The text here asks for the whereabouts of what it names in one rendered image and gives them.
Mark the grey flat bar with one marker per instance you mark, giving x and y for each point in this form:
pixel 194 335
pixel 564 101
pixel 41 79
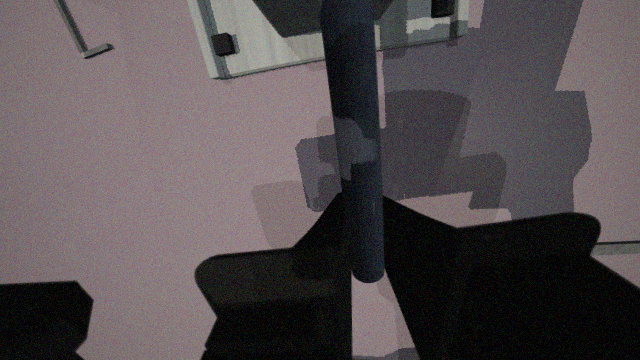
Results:
pixel 617 247

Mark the black l-shaped hex key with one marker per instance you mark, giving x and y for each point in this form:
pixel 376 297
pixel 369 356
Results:
pixel 76 37

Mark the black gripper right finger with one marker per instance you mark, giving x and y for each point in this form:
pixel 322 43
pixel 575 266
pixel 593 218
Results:
pixel 428 262

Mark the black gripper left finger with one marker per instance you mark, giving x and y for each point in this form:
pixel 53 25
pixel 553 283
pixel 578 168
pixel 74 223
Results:
pixel 317 269

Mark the dark blue cylinder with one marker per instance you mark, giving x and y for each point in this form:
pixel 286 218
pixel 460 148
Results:
pixel 348 33

